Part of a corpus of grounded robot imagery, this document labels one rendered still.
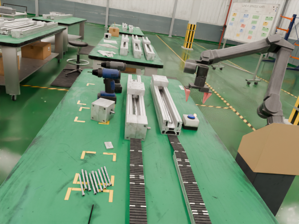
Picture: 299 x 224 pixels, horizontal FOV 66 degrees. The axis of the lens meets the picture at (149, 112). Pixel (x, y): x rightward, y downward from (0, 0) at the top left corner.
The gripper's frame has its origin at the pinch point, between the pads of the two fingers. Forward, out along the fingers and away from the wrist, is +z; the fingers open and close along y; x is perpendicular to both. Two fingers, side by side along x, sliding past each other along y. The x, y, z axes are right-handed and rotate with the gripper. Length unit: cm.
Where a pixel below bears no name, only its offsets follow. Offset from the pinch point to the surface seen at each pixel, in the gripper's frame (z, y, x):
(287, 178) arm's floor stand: 19, -39, 37
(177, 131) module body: 13.7, 9.4, 12.0
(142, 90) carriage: 4.1, 28.1, -20.1
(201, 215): 13, 13, 67
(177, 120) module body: 8.0, 10.6, 11.0
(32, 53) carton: 63, 209, -332
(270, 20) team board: -66, -292, -452
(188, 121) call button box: 11.1, 2.2, 4.0
